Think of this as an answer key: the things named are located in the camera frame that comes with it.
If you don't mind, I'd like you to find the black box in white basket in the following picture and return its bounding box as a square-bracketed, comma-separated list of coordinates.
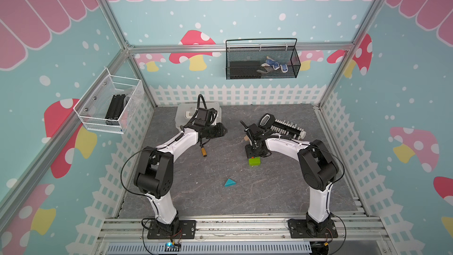
[105, 94, 126, 125]

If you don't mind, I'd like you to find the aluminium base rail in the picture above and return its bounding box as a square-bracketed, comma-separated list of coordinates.
[92, 212, 397, 255]

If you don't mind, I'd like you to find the green cube block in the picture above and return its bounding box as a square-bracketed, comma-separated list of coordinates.
[248, 157, 261, 166]

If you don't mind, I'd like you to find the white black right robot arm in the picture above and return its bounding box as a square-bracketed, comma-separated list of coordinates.
[245, 133, 340, 238]

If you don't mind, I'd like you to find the teal triangle block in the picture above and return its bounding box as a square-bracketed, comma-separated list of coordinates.
[224, 178, 237, 187]

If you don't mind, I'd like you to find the yellow handled screwdriver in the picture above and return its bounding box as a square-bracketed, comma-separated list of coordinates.
[201, 145, 207, 157]

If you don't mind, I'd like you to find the blue white item in basket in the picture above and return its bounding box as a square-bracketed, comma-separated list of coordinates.
[261, 56, 289, 73]

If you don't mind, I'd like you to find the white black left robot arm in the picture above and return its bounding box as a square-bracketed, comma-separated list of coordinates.
[133, 123, 228, 237]

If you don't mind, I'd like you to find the translucent white plastic toolbox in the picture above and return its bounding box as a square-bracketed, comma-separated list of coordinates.
[175, 102, 222, 129]

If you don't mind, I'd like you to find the white wire wall basket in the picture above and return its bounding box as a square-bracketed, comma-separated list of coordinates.
[73, 69, 144, 134]

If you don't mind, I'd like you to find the black wire wall basket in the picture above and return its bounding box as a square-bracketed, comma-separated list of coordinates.
[225, 38, 301, 80]

